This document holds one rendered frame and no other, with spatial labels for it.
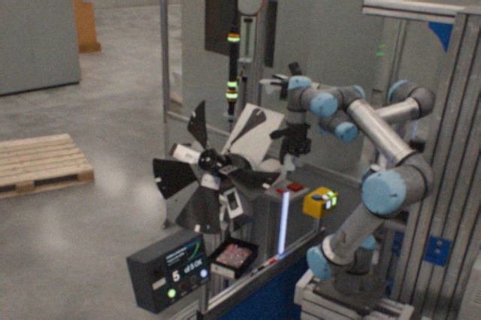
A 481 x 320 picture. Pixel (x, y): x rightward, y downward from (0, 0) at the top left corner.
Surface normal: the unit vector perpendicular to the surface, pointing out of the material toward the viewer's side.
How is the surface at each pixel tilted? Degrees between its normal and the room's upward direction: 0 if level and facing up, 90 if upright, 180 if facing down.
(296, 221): 90
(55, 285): 0
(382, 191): 84
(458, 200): 90
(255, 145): 50
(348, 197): 90
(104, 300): 0
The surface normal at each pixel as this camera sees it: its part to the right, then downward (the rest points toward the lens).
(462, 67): -0.51, 0.37
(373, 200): -0.77, 0.14
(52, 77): 0.74, 0.34
